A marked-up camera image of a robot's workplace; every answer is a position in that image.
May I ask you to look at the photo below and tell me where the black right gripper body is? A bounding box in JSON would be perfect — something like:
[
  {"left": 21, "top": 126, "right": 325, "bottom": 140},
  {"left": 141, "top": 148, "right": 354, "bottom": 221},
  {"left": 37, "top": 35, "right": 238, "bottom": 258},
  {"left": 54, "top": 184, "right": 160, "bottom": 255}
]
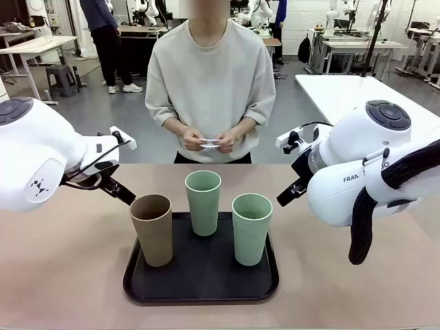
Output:
[{"left": 290, "top": 151, "right": 312, "bottom": 189}]

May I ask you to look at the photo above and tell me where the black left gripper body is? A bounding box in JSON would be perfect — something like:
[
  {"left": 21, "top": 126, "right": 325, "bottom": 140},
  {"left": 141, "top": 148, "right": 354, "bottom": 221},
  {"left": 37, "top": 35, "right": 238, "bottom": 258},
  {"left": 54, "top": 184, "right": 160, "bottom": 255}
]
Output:
[{"left": 98, "top": 171, "right": 120, "bottom": 197}]

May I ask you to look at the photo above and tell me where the brown cup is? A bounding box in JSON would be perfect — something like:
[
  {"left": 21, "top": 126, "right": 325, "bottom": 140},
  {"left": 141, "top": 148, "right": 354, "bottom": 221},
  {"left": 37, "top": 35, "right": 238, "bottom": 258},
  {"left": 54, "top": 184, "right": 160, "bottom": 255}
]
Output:
[{"left": 129, "top": 194, "right": 172, "bottom": 267}]

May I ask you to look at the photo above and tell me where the green cup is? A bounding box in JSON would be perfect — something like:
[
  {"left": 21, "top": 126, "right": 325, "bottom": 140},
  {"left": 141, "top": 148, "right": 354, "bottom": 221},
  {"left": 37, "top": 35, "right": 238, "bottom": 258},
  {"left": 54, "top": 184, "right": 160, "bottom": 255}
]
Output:
[
  {"left": 231, "top": 192, "right": 274, "bottom": 267},
  {"left": 184, "top": 170, "right": 222, "bottom": 237}
]

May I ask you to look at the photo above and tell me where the person's left forearm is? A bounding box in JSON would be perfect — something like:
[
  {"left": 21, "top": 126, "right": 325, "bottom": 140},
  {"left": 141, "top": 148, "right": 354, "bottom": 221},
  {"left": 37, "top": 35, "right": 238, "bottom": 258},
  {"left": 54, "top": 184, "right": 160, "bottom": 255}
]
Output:
[{"left": 226, "top": 115, "right": 257, "bottom": 138}]

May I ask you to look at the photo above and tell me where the person's right forearm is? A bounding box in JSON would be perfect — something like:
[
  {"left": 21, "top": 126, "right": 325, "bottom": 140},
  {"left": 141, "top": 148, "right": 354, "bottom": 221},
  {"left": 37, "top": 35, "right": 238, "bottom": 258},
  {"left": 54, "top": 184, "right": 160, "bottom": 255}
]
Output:
[{"left": 160, "top": 115, "right": 193, "bottom": 138}]

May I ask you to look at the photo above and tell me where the person's left hand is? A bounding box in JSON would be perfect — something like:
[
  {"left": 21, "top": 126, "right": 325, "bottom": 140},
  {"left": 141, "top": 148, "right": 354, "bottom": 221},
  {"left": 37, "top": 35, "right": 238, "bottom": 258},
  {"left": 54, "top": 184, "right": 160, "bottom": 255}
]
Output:
[{"left": 216, "top": 130, "right": 240, "bottom": 154}]

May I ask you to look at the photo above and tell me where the person's right hand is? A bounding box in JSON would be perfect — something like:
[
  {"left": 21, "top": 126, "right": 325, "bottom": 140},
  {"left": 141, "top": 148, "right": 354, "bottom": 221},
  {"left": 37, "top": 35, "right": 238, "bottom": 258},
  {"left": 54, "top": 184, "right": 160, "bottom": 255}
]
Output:
[{"left": 181, "top": 126, "right": 207, "bottom": 152}]

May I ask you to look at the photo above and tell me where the large white table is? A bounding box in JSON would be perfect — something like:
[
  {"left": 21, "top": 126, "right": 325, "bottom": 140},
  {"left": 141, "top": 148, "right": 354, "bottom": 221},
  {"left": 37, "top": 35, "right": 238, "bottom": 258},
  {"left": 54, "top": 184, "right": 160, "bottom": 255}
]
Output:
[{"left": 294, "top": 74, "right": 440, "bottom": 133}]

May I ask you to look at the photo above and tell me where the grey plastic stool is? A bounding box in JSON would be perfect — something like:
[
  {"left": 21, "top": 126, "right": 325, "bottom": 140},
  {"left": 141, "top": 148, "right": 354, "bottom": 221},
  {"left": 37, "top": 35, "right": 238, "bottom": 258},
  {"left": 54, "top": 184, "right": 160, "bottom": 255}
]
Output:
[{"left": 45, "top": 64, "right": 82, "bottom": 98}]

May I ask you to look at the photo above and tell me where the black plastic tray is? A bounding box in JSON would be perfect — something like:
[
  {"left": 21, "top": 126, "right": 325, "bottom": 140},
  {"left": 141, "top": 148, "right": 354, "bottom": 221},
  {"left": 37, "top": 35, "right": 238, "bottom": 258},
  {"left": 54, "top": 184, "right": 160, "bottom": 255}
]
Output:
[{"left": 122, "top": 211, "right": 280, "bottom": 303}]

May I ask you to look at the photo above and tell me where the black backpack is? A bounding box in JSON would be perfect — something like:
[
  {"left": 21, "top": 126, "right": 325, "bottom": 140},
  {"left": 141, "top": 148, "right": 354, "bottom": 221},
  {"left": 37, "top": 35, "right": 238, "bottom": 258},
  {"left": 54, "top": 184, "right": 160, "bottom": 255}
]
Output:
[{"left": 297, "top": 33, "right": 312, "bottom": 64}]

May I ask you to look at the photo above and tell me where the person in beige sweatshirt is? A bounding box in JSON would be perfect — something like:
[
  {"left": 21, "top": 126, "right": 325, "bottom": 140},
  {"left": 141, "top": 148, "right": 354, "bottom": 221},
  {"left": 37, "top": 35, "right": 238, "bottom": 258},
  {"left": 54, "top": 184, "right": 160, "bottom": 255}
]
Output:
[{"left": 144, "top": 0, "right": 276, "bottom": 164}]

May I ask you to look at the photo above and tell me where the long white lab bench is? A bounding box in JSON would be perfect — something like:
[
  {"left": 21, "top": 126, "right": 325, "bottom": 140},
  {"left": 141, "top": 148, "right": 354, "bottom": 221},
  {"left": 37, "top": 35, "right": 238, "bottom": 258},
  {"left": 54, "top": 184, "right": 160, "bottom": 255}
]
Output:
[{"left": 321, "top": 39, "right": 408, "bottom": 75}]

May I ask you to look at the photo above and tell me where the bystander in dark navy top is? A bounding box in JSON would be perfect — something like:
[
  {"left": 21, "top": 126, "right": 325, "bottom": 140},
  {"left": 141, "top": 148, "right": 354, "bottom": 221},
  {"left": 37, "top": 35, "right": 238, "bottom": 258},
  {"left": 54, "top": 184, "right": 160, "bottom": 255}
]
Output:
[{"left": 79, "top": 0, "right": 144, "bottom": 94}]

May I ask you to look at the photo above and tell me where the black tripod pole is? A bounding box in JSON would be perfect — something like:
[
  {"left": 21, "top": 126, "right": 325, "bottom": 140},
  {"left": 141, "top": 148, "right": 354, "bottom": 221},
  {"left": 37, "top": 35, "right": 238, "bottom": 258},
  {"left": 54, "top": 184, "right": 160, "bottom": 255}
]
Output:
[{"left": 359, "top": 0, "right": 386, "bottom": 77}]

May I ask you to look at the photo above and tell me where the bystander in blue jacket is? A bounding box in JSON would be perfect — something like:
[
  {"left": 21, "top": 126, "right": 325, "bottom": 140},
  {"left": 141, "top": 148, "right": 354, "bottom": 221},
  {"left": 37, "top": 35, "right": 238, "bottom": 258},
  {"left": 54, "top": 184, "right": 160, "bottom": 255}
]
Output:
[{"left": 269, "top": 0, "right": 288, "bottom": 66}]

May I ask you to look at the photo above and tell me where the brown top lab table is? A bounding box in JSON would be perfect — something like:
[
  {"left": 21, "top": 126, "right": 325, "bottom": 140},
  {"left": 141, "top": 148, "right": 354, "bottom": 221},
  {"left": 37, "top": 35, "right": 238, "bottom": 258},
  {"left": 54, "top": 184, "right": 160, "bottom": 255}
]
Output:
[{"left": 116, "top": 25, "right": 169, "bottom": 76}]

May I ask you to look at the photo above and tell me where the white desk with slim legs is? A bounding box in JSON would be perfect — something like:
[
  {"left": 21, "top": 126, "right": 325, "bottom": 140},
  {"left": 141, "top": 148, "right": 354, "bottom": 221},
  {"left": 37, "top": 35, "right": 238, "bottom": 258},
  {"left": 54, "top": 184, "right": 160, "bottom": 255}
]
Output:
[{"left": 0, "top": 35, "right": 80, "bottom": 104}]

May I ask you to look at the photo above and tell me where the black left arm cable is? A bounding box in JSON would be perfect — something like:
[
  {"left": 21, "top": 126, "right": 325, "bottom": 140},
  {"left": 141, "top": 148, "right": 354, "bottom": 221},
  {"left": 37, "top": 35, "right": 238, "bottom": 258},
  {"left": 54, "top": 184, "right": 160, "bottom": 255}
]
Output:
[{"left": 61, "top": 139, "right": 133, "bottom": 190}]

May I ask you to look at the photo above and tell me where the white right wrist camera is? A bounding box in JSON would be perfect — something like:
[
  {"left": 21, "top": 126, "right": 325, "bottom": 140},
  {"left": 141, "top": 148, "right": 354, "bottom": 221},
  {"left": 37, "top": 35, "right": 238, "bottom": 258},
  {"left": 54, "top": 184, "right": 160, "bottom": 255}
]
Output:
[{"left": 276, "top": 126, "right": 305, "bottom": 155}]

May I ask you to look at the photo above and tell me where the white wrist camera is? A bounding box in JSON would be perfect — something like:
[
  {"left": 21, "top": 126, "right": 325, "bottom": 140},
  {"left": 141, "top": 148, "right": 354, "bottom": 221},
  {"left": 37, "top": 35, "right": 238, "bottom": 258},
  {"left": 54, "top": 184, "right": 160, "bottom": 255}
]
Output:
[
  {"left": 276, "top": 126, "right": 305, "bottom": 155},
  {"left": 109, "top": 126, "right": 138, "bottom": 151}
]

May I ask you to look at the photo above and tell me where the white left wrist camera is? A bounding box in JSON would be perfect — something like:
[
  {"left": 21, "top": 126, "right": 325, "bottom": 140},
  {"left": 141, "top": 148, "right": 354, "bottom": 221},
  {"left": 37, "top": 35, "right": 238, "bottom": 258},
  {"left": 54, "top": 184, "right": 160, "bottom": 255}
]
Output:
[{"left": 109, "top": 126, "right": 138, "bottom": 151}]

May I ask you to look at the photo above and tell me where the black sleeved cable bundle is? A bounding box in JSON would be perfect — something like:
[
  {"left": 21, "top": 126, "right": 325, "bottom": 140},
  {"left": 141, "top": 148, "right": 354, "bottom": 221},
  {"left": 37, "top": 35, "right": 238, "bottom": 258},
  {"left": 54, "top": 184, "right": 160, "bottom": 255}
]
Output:
[{"left": 348, "top": 139, "right": 440, "bottom": 265}]

